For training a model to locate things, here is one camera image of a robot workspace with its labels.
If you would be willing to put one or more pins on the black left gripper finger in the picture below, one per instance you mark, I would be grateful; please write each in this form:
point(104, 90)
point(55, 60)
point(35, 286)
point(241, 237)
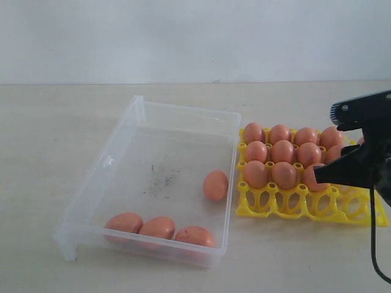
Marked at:
point(352, 168)

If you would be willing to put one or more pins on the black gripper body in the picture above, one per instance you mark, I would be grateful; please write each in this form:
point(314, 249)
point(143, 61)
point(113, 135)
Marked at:
point(378, 137)

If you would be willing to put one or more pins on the yellow plastic egg tray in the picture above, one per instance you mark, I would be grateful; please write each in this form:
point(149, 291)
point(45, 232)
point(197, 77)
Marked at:
point(336, 204)

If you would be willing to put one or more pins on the clear plastic bin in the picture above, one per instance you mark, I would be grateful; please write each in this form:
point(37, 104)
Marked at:
point(154, 164)

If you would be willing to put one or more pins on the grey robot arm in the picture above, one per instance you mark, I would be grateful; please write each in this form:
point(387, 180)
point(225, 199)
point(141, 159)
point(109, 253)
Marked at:
point(366, 165)

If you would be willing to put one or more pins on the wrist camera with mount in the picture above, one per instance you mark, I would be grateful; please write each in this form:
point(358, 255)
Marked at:
point(361, 111)

